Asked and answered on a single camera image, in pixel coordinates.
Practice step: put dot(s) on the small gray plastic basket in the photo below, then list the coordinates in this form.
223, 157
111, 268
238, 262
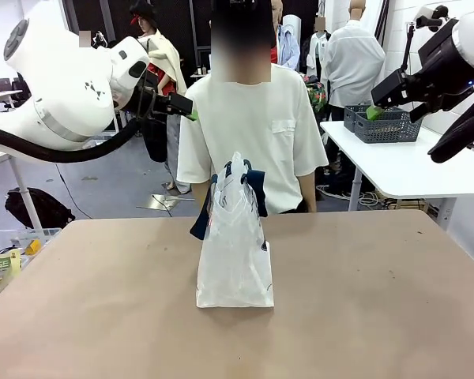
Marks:
351, 116

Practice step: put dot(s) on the black backpack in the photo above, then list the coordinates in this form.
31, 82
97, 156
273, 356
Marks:
43, 209

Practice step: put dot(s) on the floral garment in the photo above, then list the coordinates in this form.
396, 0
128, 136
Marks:
316, 94

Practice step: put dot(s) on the person in white t-shirt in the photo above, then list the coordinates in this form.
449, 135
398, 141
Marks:
253, 130

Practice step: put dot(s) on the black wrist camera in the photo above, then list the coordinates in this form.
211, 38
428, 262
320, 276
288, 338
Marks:
434, 17

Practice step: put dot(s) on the translucent white shopping bag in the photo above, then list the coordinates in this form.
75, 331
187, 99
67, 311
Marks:
233, 260

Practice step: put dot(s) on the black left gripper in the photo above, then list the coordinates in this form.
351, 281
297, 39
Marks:
148, 100

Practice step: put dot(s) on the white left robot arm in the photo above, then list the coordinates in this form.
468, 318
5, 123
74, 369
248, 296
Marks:
63, 79

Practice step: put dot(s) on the white robot stand table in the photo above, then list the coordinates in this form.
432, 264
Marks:
23, 189

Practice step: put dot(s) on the black tripod stand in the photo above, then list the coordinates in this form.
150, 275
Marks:
407, 47

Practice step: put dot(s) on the mannequin in white shirt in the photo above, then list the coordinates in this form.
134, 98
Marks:
353, 59

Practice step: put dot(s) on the person's right forearm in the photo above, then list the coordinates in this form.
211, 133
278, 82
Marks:
200, 197

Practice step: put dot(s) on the mannequin in blue shirt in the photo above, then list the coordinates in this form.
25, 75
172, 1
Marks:
287, 43

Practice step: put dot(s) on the large gray plastic basket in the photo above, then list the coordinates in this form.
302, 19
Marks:
391, 130

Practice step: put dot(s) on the green yellow snack package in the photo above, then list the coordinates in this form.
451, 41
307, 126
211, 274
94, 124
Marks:
0, 265

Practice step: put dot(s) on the mannequin with cream jacket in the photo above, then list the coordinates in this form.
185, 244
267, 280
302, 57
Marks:
164, 55

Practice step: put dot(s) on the clear plastic bin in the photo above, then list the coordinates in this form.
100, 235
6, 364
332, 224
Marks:
8, 237

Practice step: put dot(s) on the white side table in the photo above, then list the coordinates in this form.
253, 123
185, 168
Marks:
399, 169

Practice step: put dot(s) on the figure in white coat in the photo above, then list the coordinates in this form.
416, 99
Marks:
316, 51

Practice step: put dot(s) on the black laptop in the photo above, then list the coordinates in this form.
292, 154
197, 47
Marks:
1, 84

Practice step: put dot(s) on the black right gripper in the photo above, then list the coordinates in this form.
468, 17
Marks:
442, 67

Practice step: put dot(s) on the metal floor plate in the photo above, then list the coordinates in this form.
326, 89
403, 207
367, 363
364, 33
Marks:
164, 202

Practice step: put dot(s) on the yellow item in bin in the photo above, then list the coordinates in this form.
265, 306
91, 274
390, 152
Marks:
33, 246

